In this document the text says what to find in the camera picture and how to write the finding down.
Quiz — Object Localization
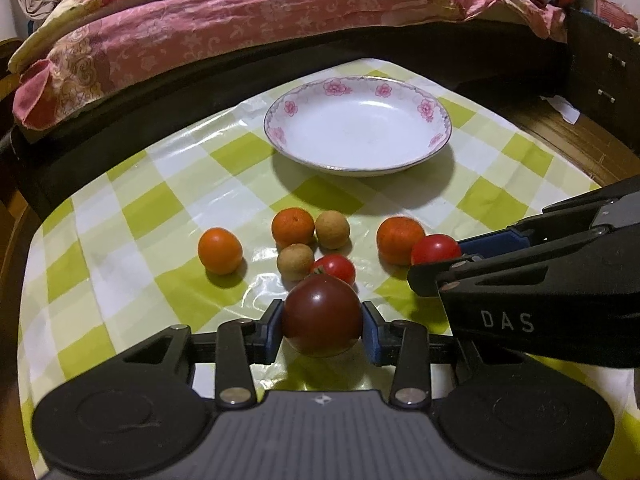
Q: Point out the white floral porcelain plate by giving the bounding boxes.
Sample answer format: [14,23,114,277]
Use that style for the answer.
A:
[262,76,452,177]

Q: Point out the dark maroon large tomato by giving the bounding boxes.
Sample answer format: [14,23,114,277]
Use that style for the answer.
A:
[282,274,363,358]

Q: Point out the tan longan fruit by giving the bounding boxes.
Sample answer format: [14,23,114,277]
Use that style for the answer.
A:
[314,210,350,249]
[277,244,314,282]

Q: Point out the dark drawer cabinet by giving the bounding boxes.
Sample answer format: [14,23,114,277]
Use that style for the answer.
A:
[566,10,639,151]

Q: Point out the orange mandarin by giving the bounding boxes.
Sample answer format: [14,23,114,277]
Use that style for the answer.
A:
[271,207,314,249]

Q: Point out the red cherry tomato with stem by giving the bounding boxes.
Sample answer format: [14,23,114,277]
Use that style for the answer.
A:
[310,254,356,286]

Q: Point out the dark sofa bed frame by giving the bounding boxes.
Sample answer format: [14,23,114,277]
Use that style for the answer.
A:
[1,20,572,217]

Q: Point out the green white checkered tablecloth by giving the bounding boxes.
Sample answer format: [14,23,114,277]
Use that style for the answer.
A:
[16,57,640,480]

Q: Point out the orange mandarin rough skin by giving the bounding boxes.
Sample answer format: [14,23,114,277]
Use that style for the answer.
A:
[376,216,426,266]

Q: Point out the pink floral quilt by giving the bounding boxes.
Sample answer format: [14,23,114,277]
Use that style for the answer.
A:
[8,0,566,133]

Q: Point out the white paper scrap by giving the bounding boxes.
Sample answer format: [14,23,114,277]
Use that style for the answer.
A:
[541,96,580,126]

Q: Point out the smooth orange tomato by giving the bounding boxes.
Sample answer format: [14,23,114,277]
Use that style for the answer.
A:
[198,228,243,275]

